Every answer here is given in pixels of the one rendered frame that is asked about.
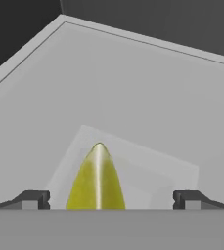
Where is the pale grey square plate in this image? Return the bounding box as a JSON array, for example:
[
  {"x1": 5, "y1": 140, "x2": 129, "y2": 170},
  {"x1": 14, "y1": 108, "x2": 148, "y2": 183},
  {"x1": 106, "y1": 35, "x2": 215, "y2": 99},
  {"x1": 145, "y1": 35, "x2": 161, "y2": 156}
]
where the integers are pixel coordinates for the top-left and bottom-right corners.
[{"x1": 44, "y1": 124, "x2": 201, "y2": 211}]

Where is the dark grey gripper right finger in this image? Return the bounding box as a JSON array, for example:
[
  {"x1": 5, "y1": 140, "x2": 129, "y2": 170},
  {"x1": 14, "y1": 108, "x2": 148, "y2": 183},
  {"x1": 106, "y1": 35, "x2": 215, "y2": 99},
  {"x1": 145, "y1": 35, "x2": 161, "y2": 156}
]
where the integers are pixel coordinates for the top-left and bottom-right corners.
[{"x1": 172, "y1": 189, "x2": 224, "y2": 211}]

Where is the yellow lemon wedge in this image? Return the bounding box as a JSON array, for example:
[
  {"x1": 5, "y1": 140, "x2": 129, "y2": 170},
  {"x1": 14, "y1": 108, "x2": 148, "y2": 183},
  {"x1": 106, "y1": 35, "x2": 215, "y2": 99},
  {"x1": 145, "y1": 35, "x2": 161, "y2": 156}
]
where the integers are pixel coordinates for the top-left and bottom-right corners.
[{"x1": 65, "y1": 142, "x2": 127, "y2": 211}]

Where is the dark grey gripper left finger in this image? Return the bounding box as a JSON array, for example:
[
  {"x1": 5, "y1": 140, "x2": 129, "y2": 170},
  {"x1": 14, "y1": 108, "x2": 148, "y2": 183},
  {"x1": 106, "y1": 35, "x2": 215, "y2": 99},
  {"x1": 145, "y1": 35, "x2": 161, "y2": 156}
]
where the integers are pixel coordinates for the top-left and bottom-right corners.
[{"x1": 0, "y1": 189, "x2": 51, "y2": 211}]

